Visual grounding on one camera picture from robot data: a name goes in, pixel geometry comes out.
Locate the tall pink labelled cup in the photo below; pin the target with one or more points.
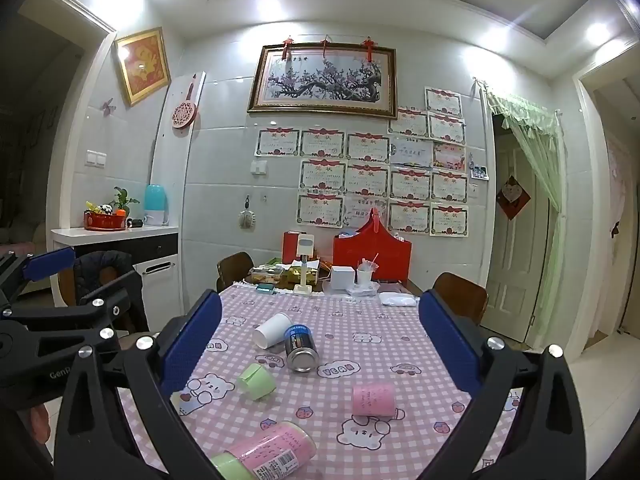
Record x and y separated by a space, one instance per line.
280 447

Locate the white cabinet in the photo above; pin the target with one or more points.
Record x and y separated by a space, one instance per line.
150 250

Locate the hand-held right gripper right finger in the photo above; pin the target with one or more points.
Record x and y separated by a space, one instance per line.
450 347

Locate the white square box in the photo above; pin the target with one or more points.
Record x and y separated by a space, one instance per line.
343 277

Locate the framed plum blossom painting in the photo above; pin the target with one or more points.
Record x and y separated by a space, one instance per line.
322 80

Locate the green sheer curtain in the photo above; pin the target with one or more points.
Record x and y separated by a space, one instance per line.
540 170

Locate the small wall photo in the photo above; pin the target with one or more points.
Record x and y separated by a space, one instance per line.
479 172

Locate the small teal case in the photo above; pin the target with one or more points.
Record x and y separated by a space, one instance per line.
265 289

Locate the brown wooden chair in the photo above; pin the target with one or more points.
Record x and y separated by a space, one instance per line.
235 267
462 295

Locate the group of wall certificates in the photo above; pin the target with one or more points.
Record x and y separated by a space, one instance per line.
370 180

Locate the red diamond door decoration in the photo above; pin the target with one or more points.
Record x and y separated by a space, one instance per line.
514 197

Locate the short pink paper cup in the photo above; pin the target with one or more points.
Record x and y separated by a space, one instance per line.
374 399

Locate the food tray boxes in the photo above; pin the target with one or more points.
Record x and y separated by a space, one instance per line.
272 274

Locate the red box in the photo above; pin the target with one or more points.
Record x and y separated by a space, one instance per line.
295 247

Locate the white tissue pack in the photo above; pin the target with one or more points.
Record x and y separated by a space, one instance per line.
397 298

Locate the blue humidifier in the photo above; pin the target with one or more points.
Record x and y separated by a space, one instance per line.
155 205

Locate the gold framed red picture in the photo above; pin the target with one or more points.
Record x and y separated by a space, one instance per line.
142 65

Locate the white wall switch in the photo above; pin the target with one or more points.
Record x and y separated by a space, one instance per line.
95 158

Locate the white device on stand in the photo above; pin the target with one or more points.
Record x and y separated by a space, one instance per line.
304 260

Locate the small green paper cup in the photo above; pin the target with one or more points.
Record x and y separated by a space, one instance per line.
257 381

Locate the white panel door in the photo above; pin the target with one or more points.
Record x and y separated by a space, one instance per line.
515 270

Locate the black jacket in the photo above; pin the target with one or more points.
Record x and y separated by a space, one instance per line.
112 267

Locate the white wall socket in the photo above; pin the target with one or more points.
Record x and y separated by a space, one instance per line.
259 166

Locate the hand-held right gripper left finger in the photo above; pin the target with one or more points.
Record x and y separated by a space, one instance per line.
192 347

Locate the white paper cup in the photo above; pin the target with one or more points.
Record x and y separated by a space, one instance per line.
272 330

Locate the white cup with straws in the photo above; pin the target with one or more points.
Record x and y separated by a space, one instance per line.
365 274

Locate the dark metal can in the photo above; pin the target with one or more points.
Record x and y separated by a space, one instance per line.
300 347

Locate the small green plant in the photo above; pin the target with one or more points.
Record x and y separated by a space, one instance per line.
122 200

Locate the red gift bag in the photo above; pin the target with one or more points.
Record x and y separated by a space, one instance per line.
372 255

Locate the round pink hanging ornament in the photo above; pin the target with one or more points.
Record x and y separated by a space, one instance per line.
184 112

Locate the red round tray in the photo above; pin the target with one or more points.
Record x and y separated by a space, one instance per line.
102 221

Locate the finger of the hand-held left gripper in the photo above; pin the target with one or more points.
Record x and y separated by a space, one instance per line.
47 263
107 292

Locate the pink checkered bear tablecloth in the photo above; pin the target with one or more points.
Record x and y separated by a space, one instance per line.
350 330

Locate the white leaning board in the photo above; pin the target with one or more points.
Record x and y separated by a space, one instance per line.
172 160

